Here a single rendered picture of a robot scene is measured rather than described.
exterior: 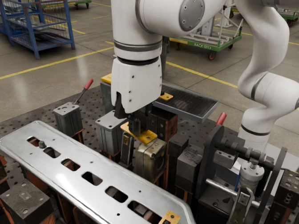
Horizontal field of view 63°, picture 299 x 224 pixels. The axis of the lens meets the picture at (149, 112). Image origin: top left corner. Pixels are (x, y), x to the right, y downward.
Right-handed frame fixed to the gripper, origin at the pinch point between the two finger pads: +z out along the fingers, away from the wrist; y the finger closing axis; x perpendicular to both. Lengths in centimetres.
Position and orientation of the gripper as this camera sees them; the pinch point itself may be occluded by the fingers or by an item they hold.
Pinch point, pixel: (138, 123)
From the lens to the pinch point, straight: 52.5
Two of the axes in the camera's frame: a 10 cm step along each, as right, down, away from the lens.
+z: -0.2, 8.2, 5.7
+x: 7.3, 4.0, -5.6
